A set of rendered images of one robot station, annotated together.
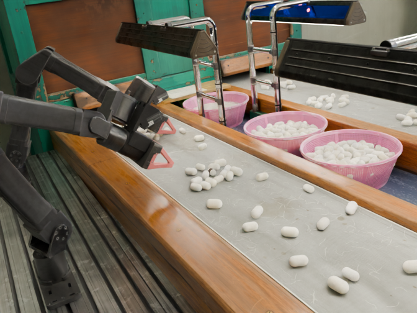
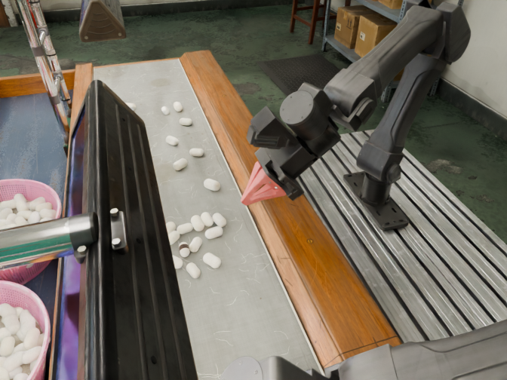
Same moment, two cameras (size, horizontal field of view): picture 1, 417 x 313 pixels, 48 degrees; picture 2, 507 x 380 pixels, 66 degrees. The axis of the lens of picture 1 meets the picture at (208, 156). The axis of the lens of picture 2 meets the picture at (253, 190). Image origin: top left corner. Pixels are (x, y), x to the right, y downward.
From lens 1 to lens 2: 1.62 m
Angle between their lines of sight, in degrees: 119
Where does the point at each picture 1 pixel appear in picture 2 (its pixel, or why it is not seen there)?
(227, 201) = (195, 194)
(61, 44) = not seen: outside the picture
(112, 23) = not seen: outside the picture
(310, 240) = (161, 138)
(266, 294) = (220, 102)
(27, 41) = not seen: outside the picture
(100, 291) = (327, 179)
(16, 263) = (430, 231)
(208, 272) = (246, 117)
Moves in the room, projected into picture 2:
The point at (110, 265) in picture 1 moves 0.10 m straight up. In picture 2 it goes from (324, 202) to (329, 167)
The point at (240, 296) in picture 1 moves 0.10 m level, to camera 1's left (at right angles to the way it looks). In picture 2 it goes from (234, 103) to (268, 106)
